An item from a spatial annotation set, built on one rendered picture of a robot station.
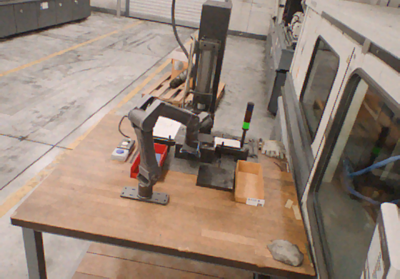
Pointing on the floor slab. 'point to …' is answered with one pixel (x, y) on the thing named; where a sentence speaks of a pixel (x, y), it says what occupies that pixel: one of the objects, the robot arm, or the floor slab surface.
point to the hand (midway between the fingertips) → (189, 150)
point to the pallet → (174, 91)
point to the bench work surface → (158, 219)
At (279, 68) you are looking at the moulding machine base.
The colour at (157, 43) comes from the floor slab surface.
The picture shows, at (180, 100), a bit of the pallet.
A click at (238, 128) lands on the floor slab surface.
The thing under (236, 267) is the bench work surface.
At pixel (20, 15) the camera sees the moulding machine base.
